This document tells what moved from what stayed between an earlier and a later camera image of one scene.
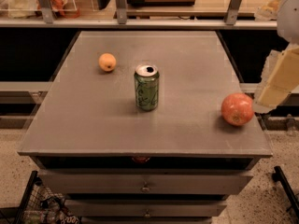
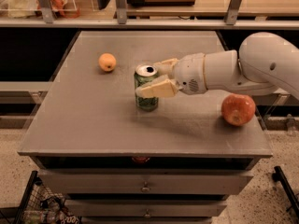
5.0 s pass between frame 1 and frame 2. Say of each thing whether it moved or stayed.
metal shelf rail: stayed
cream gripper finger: moved
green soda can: stayed
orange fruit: stayed
